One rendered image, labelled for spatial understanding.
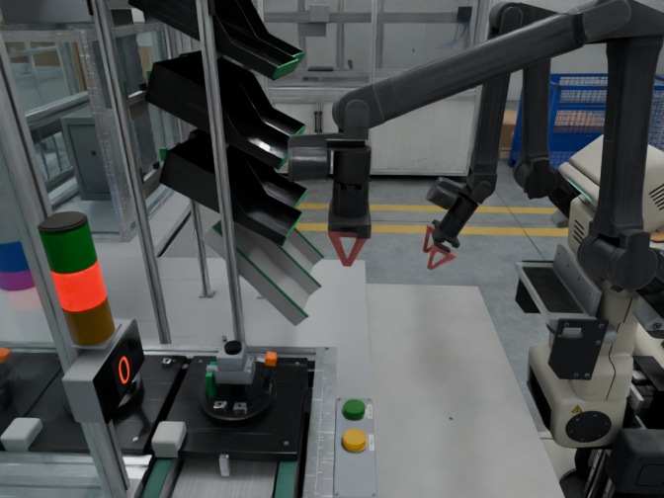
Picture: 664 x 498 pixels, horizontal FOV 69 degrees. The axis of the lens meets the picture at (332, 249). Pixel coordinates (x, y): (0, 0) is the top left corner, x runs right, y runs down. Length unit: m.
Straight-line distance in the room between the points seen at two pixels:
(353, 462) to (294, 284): 0.47
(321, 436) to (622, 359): 0.73
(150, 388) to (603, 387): 0.98
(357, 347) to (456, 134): 3.86
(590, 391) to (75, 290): 1.08
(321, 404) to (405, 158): 4.11
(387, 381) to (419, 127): 3.89
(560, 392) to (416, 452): 0.44
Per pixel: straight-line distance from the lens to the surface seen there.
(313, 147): 0.73
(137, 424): 0.96
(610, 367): 1.28
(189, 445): 0.90
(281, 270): 1.16
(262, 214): 1.05
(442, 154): 4.95
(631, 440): 1.35
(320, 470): 0.86
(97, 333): 0.65
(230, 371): 0.89
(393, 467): 0.99
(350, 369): 1.17
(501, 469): 1.03
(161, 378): 1.04
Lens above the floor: 1.63
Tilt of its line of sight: 27 degrees down
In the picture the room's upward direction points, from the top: straight up
